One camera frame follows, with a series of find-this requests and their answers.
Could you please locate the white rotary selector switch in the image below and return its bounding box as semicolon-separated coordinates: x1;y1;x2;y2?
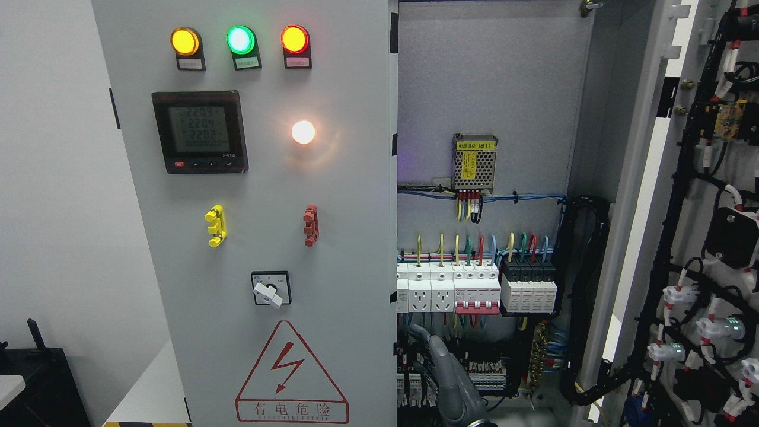
250;270;292;308

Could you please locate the white socket breaker row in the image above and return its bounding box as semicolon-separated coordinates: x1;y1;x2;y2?
396;260;501;316

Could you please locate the red electric hazard sign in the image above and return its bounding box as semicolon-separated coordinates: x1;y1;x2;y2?
235;320;349;425

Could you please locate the yellow indicator lamp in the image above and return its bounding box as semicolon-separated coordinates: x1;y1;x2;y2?
170;27;205;71

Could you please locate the red indicator lamp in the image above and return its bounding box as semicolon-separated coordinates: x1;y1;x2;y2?
281;24;312;69

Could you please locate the black box at left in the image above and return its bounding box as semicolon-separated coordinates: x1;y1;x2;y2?
1;319;91;426

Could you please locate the green indicator lamp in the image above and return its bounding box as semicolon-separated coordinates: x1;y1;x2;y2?
226;25;262;71

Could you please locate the black right cable harness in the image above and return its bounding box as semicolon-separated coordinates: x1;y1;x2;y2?
557;0;759;427

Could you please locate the lower relay terminal row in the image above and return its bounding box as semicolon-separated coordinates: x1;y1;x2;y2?
396;346;508;409

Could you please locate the metal mesh power supply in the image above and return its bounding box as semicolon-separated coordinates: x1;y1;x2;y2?
451;133;498;191

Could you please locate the dark grey robot hand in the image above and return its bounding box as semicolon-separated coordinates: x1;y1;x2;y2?
407;324;496;426

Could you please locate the grey cabinet door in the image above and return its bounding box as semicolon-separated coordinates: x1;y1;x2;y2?
93;1;397;426
605;1;757;426

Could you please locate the red terminal connector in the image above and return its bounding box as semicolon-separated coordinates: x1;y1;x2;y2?
302;205;320;247

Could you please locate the white glowing lamp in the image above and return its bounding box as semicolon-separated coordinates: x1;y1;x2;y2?
292;120;315;144

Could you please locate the black digital power meter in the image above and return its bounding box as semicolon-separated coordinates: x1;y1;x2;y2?
152;90;248;174

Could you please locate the black white surge protector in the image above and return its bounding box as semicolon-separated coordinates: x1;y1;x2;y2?
499;257;559;317

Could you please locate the yellow terminal connector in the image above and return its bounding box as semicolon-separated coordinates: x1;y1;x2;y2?
205;205;227;248

